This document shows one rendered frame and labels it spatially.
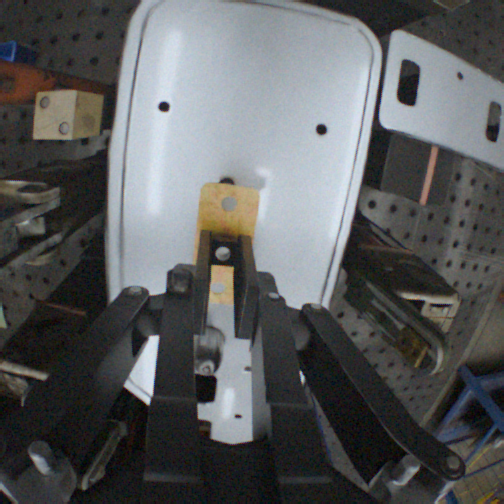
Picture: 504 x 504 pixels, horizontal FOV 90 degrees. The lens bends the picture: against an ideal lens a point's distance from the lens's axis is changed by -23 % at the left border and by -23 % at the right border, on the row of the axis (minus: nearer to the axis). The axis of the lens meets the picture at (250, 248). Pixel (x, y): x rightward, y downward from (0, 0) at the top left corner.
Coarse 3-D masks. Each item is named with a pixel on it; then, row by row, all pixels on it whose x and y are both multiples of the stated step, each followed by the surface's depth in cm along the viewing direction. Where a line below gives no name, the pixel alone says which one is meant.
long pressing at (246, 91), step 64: (192, 0) 20; (256, 0) 21; (128, 64) 22; (192, 64) 23; (256, 64) 23; (320, 64) 23; (128, 128) 24; (192, 128) 25; (256, 128) 25; (128, 192) 26; (192, 192) 27; (320, 192) 27; (128, 256) 28; (192, 256) 29; (256, 256) 29; (320, 256) 30; (128, 384) 34
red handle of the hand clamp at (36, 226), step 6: (36, 216) 19; (42, 216) 20; (24, 222) 19; (30, 222) 19; (36, 222) 19; (42, 222) 20; (18, 228) 19; (24, 228) 19; (30, 228) 19; (36, 228) 20; (42, 228) 20; (18, 234) 19; (24, 234) 19; (30, 234) 19; (36, 234) 20; (42, 234) 20
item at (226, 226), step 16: (208, 192) 20; (224, 192) 20; (240, 192) 20; (256, 192) 20; (208, 208) 20; (240, 208) 20; (256, 208) 20; (208, 224) 21; (224, 224) 21; (240, 224) 21; (224, 240) 20; (224, 256) 21; (224, 272) 22
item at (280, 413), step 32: (288, 320) 13; (256, 352) 12; (288, 352) 11; (256, 384) 11; (288, 384) 9; (256, 416) 9; (288, 416) 7; (288, 448) 6; (320, 448) 6; (288, 480) 5; (320, 480) 5
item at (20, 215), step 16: (16, 208) 17; (32, 208) 18; (48, 208) 20; (0, 224) 15; (16, 224) 17; (0, 240) 16; (16, 240) 18; (32, 240) 20; (48, 240) 21; (0, 256) 16; (16, 256) 17; (32, 256) 19; (0, 272) 15
